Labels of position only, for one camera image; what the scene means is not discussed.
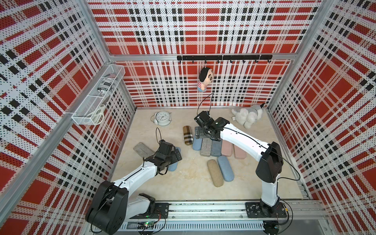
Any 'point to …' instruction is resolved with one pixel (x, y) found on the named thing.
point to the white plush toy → (246, 118)
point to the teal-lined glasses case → (206, 147)
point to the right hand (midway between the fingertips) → (207, 132)
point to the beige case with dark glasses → (188, 137)
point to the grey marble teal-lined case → (143, 150)
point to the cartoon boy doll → (205, 77)
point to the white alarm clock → (161, 118)
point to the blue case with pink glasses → (225, 168)
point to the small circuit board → (146, 225)
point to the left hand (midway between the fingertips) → (176, 156)
